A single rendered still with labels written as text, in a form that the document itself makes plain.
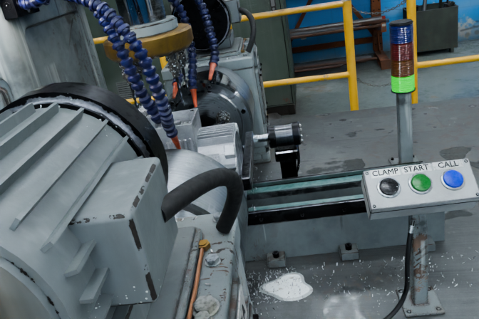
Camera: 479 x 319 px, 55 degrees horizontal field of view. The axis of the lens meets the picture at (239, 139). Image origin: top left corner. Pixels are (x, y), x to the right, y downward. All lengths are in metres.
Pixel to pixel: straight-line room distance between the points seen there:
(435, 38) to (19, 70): 5.10
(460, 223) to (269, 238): 0.44
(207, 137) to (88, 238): 0.68
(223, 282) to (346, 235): 0.61
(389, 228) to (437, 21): 4.66
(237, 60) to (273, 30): 2.61
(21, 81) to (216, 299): 0.57
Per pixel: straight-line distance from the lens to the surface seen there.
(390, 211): 0.78
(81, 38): 1.14
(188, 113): 1.04
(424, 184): 0.78
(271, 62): 4.05
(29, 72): 0.89
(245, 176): 0.94
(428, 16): 5.57
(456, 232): 1.15
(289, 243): 1.05
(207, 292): 0.46
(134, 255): 0.32
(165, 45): 0.88
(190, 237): 0.52
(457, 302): 0.97
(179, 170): 0.72
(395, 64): 1.29
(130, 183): 0.34
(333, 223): 1.03
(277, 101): 4.15
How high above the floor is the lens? 1.46
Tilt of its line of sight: 22 degrees down
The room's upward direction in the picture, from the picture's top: 10 degrees counter-clockwise
